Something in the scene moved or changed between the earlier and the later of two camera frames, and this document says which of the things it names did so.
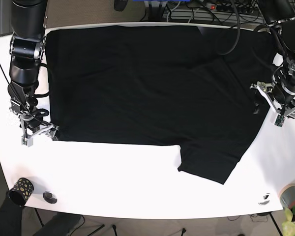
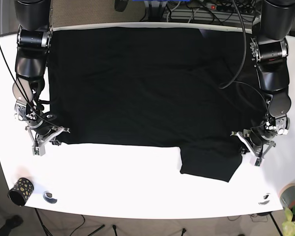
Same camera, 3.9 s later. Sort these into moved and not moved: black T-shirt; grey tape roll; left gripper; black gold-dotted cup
Moved: left gripper
Not moved: grey tape roll; black T-shirt; black gold-dotted cup
